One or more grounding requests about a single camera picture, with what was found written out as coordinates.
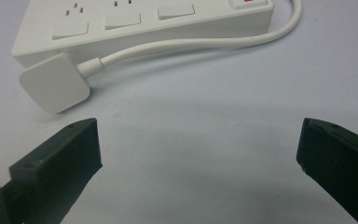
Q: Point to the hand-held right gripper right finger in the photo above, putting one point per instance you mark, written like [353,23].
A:
[341,161]

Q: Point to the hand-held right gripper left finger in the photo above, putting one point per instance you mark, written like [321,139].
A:
[59,161]

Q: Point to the white power plug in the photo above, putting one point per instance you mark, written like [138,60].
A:
[54,83]

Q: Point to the white power strip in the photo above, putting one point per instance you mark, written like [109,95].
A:
[143,28]

